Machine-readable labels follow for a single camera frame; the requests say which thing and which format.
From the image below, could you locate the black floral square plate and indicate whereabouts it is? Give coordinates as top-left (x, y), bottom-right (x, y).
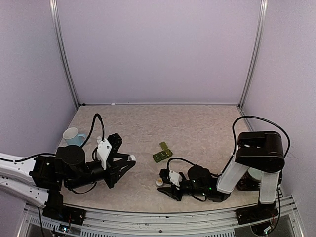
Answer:
top-left (236, 172), bottom-right (260, 191)

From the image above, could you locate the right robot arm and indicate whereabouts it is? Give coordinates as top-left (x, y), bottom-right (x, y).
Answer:
top-left (157, 131), bottom-right (285, 219)

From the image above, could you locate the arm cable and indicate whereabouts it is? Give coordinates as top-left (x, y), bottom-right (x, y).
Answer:
top-left (9, 113), bottom-right (104, 195)
top-left (166, 115), bottom-right (291, 202)

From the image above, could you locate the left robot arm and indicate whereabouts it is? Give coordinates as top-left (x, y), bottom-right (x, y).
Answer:
top-left (0, 145), bottom-right (136, 220)

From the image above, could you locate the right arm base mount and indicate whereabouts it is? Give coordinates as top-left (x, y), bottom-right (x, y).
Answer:
top-left (236, 202), bottom-right (279, 225)

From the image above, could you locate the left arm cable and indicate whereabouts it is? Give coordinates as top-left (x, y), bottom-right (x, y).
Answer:
top-left (9, 113), bottom-right (104, 195)

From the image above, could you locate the aluminium frame post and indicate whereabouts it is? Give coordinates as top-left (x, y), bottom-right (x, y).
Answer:
top-left (238, 0), bottom-right (268, 110)
top-left (49, 0), bottom-right (80, 110)

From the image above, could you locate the pale green bowl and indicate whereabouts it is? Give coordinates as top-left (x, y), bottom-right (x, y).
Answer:
top-left (247, 168), bottom-right (262, 182)

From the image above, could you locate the green weekly pill organizer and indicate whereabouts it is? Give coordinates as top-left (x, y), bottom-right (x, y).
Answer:
top-left (153, 141), bottom-right (173, 163)

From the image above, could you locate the front aluminium rail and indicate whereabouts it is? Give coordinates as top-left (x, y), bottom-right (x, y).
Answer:
top-left (18, 198), bottom-right (304, 237)

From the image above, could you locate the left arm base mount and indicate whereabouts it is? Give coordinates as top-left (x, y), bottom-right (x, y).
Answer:
top-left (42, 205), bottom-right (86, 226)

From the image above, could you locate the left aluminium frame post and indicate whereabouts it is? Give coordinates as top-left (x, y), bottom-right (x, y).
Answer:
top-left (49, 0), bottom-right (80, 110)

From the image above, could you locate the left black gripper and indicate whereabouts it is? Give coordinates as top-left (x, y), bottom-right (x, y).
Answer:
top-left (66, 154), bottom-right (135, 190)

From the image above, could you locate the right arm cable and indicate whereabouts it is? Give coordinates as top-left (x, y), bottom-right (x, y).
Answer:
top-left (166, 115), bottom-right (291, 202)

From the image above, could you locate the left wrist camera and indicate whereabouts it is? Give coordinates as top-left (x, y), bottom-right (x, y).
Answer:
top-left (96, 133), bottom-right (122, 170)

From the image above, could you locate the light blue mug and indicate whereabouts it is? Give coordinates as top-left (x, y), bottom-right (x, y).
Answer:
top-left (63, 127), bottom-right (86, 146)

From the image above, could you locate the right aluminium frame post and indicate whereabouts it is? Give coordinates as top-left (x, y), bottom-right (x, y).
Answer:
top-left (238, 0), bottom-right (268, 110)

